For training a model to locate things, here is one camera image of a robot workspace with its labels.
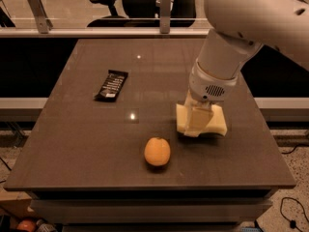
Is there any small orange ball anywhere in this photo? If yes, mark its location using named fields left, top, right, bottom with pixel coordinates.
left=16, top=219, right=37, bottom=232

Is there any left metal glass bracket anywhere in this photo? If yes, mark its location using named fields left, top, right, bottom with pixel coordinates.
left=27, top=0, right=53, bottom=34

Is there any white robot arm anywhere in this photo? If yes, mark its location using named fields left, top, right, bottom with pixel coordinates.
left=177, top=0, right=309, bottom=137

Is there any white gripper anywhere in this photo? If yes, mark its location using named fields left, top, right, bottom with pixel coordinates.
left=184, top=61, right=238, bottom=137

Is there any black office chair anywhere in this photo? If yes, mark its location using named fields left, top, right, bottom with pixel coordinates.
left=88, top=0, right=196, bottom=27

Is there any middle metal glass bracket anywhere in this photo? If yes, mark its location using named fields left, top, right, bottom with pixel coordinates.
left=159, top=0, right=171, bottom=34

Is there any yellow sponge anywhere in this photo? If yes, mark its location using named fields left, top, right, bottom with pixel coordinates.
left=176, top=104, right=227, bottom=135

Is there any black floor cable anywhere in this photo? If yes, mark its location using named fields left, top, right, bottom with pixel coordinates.
left=279, top=196, right=309, bottom=232

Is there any orange fruit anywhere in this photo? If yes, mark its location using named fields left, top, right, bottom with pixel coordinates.
left=144, top=137, right=171, bottom=167

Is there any black rxbar chocolate bar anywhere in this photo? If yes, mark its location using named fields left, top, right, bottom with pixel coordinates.
left=94, top=70, right=128, bottom=102

